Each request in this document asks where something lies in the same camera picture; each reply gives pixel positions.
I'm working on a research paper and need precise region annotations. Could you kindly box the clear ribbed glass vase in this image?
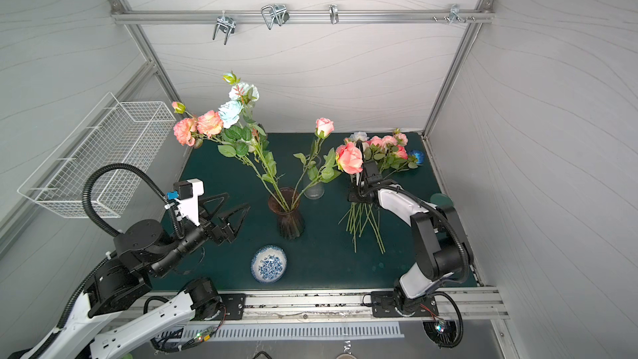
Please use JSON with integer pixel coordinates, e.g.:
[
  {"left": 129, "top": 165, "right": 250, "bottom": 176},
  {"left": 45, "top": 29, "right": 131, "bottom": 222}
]
[{"left": 303, "top": 181, "right": 325, "bottom": 200}]

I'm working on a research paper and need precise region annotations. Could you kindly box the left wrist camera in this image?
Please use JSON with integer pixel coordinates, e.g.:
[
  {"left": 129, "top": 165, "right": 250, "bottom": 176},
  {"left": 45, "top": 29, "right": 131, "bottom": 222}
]
[{"left": 167, "top": 179, "right": 204, "bottom": 226}]

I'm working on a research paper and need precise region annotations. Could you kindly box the aluminium crossbar rail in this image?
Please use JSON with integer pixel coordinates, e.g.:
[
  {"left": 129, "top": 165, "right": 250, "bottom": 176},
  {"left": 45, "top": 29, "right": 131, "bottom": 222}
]
[{"left": 111, "top": 8, "right": 495, "bottom": 25}]

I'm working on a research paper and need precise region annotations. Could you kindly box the peach pink peony spray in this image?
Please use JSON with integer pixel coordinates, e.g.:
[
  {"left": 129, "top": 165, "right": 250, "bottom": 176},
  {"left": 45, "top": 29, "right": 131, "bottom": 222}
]
[{"left": 171, "top": 100, "right": 280, "bottom": 200}]

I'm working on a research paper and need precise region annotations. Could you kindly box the white peony flower stem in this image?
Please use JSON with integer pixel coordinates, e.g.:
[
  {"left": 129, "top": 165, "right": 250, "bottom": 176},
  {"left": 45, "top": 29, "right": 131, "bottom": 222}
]
[{"left": 348, "top": 131, "right": 368, "bottom": 143}]

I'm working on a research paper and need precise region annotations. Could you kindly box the blue rose stem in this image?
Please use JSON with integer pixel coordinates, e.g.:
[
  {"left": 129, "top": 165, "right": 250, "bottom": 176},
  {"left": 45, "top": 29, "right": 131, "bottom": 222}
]
[{"left": 410, "top": 150, "right": 425, "bottom": 166}]

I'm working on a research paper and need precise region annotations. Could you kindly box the metal hook clamp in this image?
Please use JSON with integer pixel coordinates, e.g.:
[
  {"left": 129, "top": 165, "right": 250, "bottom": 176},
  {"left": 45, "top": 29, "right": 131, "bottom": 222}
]
[
  {"left": 212, "top": 15, "right": 236, "bottom": 45},
  {"left": 328, "top": 4, "right": 339, "bottom": 25},
  {"left": 260, "top": 4, "right": 290, "bottom": 30},
  {"left": 432, "top": 4, "right": 475, "bottom": 24}
]

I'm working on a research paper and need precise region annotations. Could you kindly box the blue white porcelain bowl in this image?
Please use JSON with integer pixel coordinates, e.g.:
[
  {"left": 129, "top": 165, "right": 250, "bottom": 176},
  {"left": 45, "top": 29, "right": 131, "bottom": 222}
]
[{"left": 250, "top": 245, "right": 287, "bottom": 284}]

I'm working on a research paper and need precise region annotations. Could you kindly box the white wire basket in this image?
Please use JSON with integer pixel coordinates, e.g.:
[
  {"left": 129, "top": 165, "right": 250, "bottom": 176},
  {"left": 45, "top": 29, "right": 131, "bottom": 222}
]
[{"left": 17, "top": 92, "right": 176, "bottom": 219}]

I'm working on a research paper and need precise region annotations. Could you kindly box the small pink rose spray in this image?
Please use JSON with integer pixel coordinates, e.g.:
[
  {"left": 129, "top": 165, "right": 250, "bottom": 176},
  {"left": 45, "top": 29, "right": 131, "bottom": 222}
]
[{"left": 342, "top": 129, "right": 420, "bottom": 254}]

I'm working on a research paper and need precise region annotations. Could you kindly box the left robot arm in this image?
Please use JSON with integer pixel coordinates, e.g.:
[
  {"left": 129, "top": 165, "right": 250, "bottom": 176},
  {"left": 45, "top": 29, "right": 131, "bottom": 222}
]
[{"left": 11, "top": 163, "right": 250, "bottom": 358}]

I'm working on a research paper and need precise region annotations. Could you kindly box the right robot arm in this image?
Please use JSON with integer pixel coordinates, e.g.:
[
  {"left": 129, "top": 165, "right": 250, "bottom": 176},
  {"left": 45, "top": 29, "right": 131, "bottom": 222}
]
[{"left": 348, "top": 176, "right": 472, "bottom": 349}]

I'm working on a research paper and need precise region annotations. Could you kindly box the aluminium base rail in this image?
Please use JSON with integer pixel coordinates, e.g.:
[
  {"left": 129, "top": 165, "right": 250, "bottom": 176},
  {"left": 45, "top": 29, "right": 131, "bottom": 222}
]
[{"left": 221, "top": 287, "right": 509, "bottom": 324}]

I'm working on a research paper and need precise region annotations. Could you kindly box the dark red glass vase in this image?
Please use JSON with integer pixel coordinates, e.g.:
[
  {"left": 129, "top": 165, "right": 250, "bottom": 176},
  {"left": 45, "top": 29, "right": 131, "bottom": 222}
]
[{"left": 268, "top": 187, "right": 305, "bottom": 240}]

